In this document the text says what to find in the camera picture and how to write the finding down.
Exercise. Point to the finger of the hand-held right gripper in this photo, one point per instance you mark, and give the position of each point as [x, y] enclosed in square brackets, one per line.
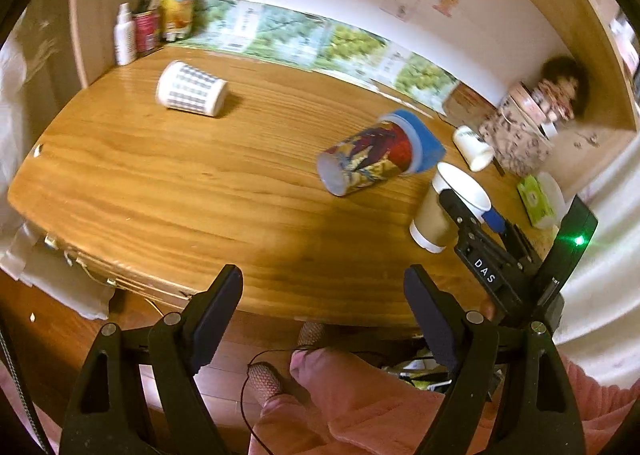
[475, 247]
[496, 221]

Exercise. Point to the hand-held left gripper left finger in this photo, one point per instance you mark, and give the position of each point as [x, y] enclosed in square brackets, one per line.
[217, 305]

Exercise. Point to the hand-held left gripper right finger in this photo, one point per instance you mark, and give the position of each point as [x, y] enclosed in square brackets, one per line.
[425, 307]

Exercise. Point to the brown paper cup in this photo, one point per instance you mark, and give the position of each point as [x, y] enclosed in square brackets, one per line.
[435, 220]

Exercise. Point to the small white cup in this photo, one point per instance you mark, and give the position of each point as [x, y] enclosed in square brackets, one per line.
[472, 147]

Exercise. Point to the printed cup with blue rim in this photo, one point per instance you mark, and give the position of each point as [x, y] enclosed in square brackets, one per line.
[372, 152]

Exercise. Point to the white checked cup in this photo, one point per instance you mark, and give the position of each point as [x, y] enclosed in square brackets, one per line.
[192, 87]

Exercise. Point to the white curtain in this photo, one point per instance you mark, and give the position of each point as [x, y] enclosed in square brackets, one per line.
[610, 255]

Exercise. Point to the green tissue packet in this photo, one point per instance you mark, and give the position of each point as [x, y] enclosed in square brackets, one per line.
[535, 200]

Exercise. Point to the white plastic container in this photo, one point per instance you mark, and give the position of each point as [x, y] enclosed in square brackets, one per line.
[554, 187]

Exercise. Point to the textured tan cylinder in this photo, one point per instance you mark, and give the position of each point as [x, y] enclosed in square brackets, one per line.
[311, 335]
[265, 382]

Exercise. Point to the pink clothing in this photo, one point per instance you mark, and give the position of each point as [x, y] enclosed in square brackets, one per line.
[380, 410]

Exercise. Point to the cardboard box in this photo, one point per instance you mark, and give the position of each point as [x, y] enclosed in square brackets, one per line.
[465, 102]

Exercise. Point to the dark-haired doll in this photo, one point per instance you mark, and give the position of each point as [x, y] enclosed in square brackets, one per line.
[562, 85]

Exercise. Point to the white cloth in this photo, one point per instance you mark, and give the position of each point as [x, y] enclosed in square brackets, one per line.
[60, 280]

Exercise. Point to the green photo poster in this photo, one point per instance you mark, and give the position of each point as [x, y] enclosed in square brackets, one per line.
[320, 42]

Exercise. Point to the red can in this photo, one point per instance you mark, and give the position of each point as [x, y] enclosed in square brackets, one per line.
[146, 32]

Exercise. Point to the white spray bottle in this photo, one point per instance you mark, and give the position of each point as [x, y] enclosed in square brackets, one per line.
[125, 37]

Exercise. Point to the yellow pen holder can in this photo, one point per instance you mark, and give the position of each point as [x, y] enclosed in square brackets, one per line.
[176, 12]

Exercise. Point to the orange wall sticker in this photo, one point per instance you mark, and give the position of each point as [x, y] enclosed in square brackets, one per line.
[446, 1]

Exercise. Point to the white wall note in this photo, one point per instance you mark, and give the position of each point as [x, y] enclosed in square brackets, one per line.
[401, 2]

